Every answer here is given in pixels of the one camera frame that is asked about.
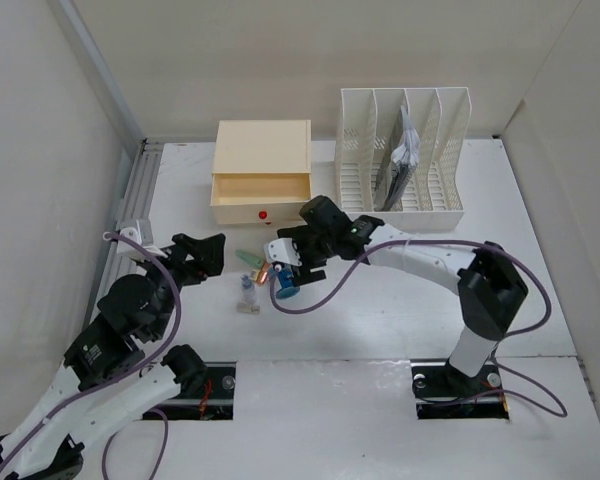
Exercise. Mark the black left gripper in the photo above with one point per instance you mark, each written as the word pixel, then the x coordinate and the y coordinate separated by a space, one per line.
pixel 208 256

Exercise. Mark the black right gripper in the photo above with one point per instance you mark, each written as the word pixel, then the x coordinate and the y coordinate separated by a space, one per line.
pixel 302 274

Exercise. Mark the blue plastic jar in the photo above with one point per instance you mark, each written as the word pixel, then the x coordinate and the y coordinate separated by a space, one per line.
pixel 284 287

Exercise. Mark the small blue cap bottle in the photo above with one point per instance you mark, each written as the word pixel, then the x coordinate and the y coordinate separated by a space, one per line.
pixel 248 289

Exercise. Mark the grey setup guide booklet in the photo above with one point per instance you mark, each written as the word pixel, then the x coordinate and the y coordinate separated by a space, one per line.
pixel 399 163

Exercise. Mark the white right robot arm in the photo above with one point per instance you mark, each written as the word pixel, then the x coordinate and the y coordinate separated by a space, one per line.
pixel 482 275

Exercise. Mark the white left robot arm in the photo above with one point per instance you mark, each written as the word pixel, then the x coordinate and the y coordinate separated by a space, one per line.
pixel 120 366

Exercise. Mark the orange highlighter pen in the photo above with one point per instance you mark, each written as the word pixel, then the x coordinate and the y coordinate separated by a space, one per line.
pixel 263 274

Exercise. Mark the green highlighter pen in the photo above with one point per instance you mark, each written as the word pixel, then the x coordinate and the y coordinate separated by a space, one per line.
pixel 253 260

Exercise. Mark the small beige eraser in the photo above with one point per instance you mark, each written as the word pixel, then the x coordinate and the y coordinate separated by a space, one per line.
pixel 248 309

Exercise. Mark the cream wooden drawer cabinet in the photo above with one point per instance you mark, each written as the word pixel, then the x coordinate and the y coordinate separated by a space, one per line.
pixel 261 165

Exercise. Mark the white perforated file organizer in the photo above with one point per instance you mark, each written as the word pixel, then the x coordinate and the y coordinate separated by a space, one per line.
pixel 431 201

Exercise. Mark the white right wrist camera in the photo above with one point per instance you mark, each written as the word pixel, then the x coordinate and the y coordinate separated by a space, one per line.
pixel 282 251

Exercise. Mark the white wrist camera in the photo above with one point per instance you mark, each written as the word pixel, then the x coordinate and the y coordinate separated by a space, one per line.
pixel 139 230
pixel 282 251

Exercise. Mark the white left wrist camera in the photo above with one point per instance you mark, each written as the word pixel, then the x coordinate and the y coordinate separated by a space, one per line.
pixel 139 230

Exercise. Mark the aluminium rail frame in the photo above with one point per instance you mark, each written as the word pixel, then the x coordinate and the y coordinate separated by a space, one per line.
pixel 99 180

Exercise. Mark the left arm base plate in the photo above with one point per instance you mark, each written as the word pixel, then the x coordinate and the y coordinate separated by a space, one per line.
pixel 212 401

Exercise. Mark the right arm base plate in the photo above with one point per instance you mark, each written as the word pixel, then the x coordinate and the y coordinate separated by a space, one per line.
pixel 442 393

